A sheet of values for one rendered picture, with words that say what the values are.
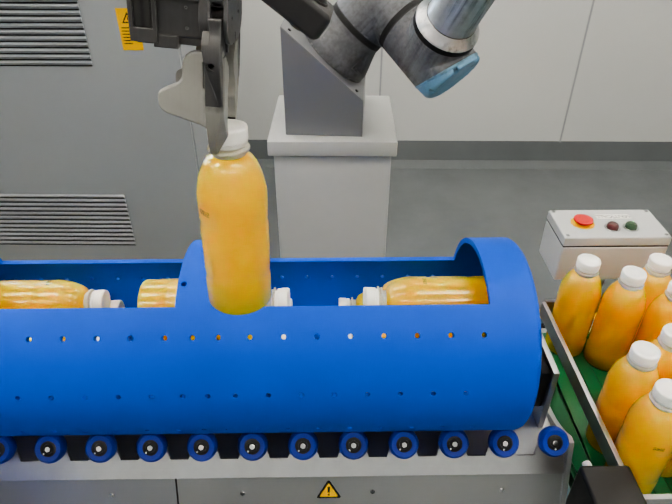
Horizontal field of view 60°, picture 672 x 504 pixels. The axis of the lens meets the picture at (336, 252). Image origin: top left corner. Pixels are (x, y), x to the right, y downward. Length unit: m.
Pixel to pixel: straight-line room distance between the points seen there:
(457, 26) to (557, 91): 2.59
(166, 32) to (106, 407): 0.50
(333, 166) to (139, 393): 0.86
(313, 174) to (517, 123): 2.51
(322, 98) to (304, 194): 0.26
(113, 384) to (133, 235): 1.97
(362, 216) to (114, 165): 1.32
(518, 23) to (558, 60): 0.34
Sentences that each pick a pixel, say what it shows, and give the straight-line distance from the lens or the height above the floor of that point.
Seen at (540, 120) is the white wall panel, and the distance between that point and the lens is 3.90.
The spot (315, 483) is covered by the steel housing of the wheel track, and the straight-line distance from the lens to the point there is 0.96.
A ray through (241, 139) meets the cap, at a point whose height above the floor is 1.47.
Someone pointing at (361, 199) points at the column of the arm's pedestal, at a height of 0.93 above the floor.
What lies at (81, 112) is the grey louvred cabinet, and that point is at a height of 0.83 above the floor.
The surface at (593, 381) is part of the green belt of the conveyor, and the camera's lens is 1.17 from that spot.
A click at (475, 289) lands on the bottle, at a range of 0.83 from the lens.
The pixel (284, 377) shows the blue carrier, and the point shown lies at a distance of 0.76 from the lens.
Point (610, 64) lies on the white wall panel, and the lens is 3.91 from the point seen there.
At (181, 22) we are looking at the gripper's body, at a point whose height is 1.58.
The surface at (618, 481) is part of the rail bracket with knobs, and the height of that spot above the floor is 1.00.
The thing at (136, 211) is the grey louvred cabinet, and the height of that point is 0.39.
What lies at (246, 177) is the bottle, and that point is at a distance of 0.57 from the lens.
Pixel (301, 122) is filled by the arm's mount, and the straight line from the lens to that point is 1.47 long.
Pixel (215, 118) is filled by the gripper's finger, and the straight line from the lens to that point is 0.53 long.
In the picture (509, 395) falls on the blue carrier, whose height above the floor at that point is 1.11.
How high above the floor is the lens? 1.70
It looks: 35 degrees down
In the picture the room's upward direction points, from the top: straight up
